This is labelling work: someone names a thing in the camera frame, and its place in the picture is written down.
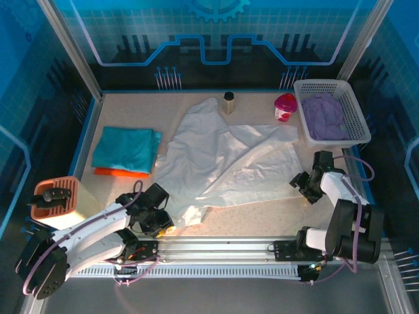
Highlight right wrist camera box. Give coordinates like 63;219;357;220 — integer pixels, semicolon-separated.
312;150;337;171

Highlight beige bottle with black cap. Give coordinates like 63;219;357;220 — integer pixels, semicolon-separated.
222;92;236;115

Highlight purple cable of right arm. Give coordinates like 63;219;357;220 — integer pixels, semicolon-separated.
302;155;375;285

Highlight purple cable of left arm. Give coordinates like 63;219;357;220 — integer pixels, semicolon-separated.
22;179;164;295

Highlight folded teal t-shirt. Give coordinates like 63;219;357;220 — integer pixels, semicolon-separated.
90;126;163;174

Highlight aluminium rail frame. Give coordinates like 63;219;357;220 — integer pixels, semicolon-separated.
19;234;415;314

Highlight folded orange t-shirt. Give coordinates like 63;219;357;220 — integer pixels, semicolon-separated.
94;167;151;178

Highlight pink lidded yogurt cup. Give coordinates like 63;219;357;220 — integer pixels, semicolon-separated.
274;93;298;123

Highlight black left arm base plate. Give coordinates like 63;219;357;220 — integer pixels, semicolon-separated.
122;240;161;262

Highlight slotted grey cable duct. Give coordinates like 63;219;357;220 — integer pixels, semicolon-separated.
70;264;302;279

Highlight black knife handle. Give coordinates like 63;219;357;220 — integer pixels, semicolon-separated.
26;188;72;209

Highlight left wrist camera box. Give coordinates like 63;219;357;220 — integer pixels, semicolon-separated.
143;183;170;209

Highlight orange and cream knife block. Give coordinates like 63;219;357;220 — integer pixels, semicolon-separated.
31;175;102;230

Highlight purple t-shirt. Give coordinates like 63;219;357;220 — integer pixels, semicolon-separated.
301;92;350;141

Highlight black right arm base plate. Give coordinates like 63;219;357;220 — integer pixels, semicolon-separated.
273;240;328;262

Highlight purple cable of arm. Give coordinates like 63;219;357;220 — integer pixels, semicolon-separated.
22;179;164;295
302;155;375;285

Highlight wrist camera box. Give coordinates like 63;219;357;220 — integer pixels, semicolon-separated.
143;183;170;209
312;150;337;171

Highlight aluminium frame post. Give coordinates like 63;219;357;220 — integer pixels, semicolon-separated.
35;0;105;101
337;0;395;81

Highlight white t-shirt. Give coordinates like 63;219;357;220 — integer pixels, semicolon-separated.
153;97;304;228

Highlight white perforated plastic basket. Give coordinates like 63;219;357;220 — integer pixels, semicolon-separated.
293;79;373;148

